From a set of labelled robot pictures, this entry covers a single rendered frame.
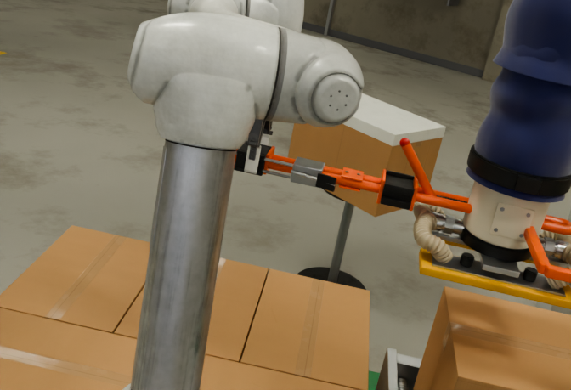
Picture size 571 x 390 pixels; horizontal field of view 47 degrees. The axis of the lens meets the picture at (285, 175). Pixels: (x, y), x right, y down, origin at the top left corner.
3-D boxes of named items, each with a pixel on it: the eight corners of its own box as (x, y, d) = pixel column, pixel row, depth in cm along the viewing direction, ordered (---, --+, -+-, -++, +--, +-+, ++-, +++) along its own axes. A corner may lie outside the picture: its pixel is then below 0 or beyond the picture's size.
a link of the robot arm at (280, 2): (294, 47, 154) (238, 38, 152) (306, -22, 148) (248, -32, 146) (301, 57, 144) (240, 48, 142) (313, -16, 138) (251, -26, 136)
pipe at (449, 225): (555, 242, 165) (562, 223, 163) (579, 292, 142) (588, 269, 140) (421, 212, 169) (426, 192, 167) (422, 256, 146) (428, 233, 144)
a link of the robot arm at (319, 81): (358, 34, 101) (272, 18, 98) (391, 59, 84) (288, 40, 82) (339, 115, 106) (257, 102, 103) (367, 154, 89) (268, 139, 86)
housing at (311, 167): (322, 178, 161) (325, 161, 159) (318, 189, 154) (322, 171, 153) (294, 172, 161) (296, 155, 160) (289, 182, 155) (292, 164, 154)
